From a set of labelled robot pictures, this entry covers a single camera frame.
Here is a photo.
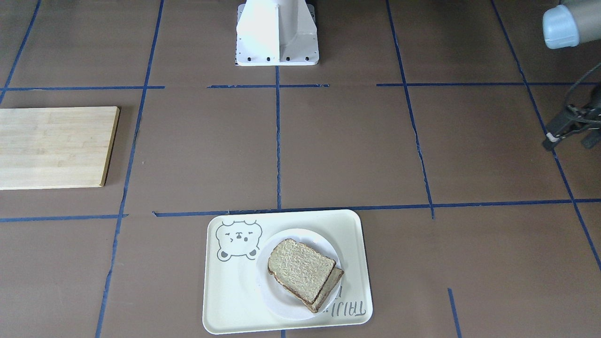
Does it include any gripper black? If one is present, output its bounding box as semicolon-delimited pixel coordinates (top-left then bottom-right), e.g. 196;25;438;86
543;84;601;151

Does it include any bread slice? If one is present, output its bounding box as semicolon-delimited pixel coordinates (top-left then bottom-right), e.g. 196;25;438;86
309;267;344;313
268;238;336;305

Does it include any white round plate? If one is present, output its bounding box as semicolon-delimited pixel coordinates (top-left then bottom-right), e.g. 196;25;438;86
256;228;343;321

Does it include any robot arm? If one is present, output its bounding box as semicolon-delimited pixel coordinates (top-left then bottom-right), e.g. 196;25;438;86
542;0;601;151

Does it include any bread slice under egg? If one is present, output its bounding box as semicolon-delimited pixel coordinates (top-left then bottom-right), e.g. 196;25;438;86
309;267;344;313

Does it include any cream bear tray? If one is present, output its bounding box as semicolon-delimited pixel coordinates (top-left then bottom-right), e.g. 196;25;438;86
202;209;373;335

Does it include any wooden cutting board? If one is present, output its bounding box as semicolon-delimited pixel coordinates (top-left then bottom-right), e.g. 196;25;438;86
0;106;120;190

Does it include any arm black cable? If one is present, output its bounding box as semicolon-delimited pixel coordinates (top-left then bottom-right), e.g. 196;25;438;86
563;63;601;124

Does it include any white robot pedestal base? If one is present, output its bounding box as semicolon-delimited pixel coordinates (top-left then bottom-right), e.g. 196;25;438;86
235;0;320;67

